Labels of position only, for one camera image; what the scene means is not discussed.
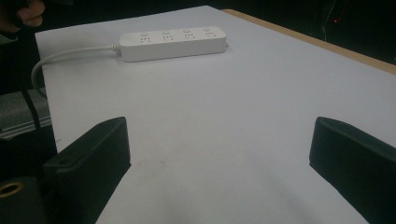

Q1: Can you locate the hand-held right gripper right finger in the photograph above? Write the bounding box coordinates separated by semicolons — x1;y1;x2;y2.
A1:
308;116;396;224

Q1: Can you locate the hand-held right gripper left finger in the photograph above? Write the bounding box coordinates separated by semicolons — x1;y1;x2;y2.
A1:
42;116;132;224

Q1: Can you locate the white power strip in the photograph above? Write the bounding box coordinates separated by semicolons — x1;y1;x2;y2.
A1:
119;25;228;63

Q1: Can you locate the white power strip cable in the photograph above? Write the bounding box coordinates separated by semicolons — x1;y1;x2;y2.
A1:
30;44;121;99

